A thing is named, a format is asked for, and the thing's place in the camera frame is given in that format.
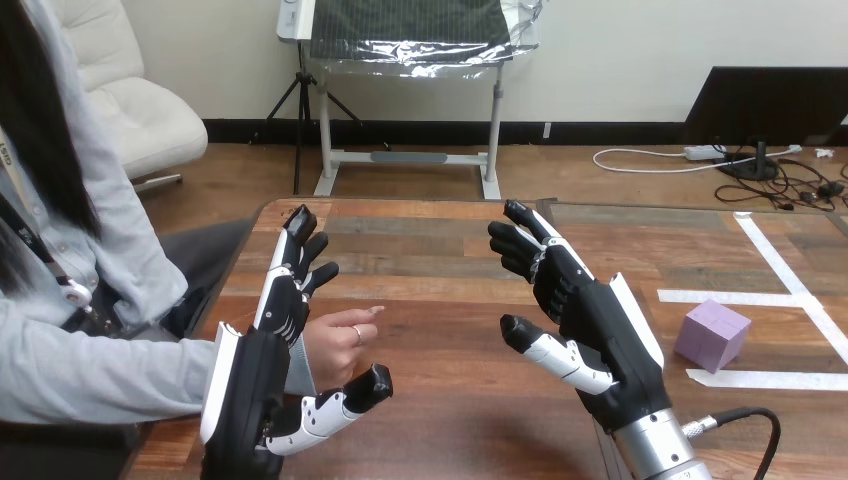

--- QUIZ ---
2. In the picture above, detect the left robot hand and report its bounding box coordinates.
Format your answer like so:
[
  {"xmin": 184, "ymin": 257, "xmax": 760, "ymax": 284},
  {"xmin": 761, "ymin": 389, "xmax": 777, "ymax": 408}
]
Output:
[{"xmin": 199, "ymin": 203, "xmax": 395, "ymax": 480}]

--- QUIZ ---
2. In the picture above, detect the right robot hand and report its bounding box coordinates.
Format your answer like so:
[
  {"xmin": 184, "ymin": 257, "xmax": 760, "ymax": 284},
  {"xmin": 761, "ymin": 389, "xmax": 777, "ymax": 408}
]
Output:
[{"xmin": 488, "ymin": 199, "xmax": 674, "ymax": 436}]

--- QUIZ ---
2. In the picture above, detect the person's hand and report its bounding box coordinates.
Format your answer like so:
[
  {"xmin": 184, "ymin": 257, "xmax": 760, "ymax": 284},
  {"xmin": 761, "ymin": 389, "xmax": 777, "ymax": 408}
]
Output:
[{"xmin": 301, "ymin": 305, "xmax": 386, "ymax": 393}]

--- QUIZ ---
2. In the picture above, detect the person's forearm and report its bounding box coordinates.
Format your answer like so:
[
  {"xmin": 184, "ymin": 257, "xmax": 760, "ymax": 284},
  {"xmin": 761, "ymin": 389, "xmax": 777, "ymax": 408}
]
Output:
[{"xmin": 0, "ymin": 294, "xmax": 319, "ymax": 426}]

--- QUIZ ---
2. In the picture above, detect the purple block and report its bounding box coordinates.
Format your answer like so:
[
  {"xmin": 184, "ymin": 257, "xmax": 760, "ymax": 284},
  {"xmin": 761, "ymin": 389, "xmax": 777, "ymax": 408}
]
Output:
[{"xmin": 673, "ymin": 298, "xmax": 753, "ymax": 376}]

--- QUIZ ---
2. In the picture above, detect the person's body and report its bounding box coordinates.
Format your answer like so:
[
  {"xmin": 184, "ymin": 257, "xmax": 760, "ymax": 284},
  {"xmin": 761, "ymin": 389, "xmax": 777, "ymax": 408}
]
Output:
[{"xmin": 0, "ymin": 0, "xmax": 257, "ymax": 480}]

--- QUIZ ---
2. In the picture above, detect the white power strip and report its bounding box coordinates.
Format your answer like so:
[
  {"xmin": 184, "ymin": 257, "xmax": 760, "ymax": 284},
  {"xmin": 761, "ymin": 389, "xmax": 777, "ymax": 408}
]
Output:
[{"xmin": 682, "ymin": 144, "xmax": 729, "ymax": 162}]

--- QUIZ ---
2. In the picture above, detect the white desk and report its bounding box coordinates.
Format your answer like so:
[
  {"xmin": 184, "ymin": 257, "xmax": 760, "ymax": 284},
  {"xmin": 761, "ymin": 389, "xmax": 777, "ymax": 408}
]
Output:
[{"xmin": 276, "ymin": 0, "xmax": 506, "ymax": 202}]

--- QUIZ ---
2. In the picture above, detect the black tripod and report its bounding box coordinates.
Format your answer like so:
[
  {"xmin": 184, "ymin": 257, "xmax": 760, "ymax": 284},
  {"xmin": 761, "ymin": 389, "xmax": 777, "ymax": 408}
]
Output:
[{"xmin": 250, "ymin": 42, "xmax": 393, "ymax": 197}]

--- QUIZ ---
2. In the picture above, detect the dark screen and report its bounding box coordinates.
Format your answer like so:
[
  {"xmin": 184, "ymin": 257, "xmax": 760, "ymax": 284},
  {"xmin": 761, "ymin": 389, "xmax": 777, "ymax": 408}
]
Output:
[{"xmin": 681, "ymin": 65, "xmax": 848, "ymax": 182}]

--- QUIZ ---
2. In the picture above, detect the white cushioned chair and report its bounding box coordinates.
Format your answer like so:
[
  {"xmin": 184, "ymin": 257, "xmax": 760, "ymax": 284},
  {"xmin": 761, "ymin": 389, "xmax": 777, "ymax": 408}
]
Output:
[{"xmin": 47, "ymin": 0, "xmax": 209, "ymax": 194}]

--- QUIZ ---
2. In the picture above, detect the foil sheet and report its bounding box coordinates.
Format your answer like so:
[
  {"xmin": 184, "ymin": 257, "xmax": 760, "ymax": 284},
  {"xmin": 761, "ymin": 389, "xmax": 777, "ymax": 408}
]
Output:
[{"xmin": 307, "ymin": 0, "xmax": 546, "ymax": 80}]

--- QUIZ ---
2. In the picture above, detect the black cable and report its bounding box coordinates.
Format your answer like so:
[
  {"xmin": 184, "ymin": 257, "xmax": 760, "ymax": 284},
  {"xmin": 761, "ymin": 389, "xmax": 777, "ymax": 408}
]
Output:
[{"xmin": 682, "ymin": 405, "xmax": 782, "ymax": 480}]

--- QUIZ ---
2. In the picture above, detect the tangle of cables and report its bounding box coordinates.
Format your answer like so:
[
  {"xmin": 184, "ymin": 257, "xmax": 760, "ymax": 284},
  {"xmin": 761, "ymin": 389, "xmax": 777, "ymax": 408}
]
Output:
[{"xmin": 713, "ymin": 141, "xmax": 848, "ymax": 214}]

